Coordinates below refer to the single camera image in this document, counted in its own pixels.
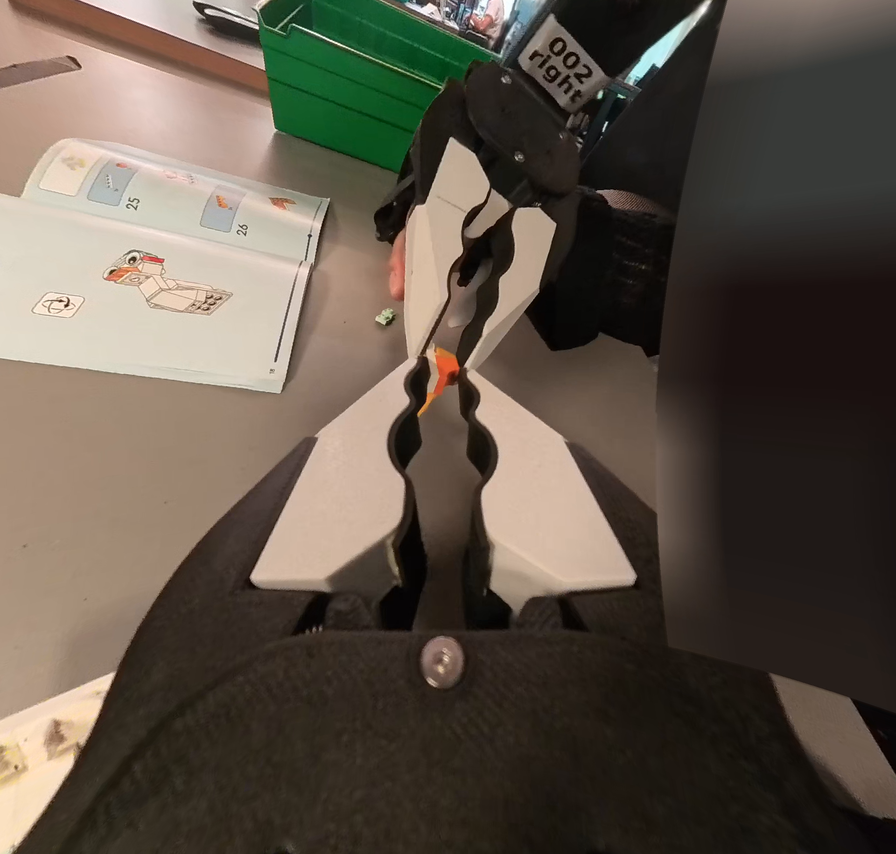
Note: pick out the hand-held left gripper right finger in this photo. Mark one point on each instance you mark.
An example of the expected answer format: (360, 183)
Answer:
(553, 511)

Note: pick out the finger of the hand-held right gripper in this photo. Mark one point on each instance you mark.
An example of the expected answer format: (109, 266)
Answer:
(434, 238)
(528, 259)

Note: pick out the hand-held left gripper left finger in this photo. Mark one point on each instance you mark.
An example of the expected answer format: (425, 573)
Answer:
(336, 504)

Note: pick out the orange lego piece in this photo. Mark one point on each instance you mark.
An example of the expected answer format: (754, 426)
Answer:
(444, 368)

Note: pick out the green lego brick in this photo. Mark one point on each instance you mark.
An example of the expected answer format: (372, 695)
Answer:
(385, 317)

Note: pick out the lego instruction booklet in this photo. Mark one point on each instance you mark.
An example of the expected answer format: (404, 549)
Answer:
(175, 336)

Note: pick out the person's right hand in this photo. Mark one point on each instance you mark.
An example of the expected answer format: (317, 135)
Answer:
(609, 273)

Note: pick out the green plastic bin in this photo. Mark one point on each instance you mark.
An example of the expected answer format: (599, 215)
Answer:
(336, 84)

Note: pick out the black white object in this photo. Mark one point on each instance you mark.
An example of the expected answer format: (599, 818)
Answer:
(224, 14)

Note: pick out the grey table with wooden edge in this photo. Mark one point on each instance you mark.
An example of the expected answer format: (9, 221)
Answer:
(126, 7)

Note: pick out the black flat strip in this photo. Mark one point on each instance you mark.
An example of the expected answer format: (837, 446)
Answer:
(38, 72)

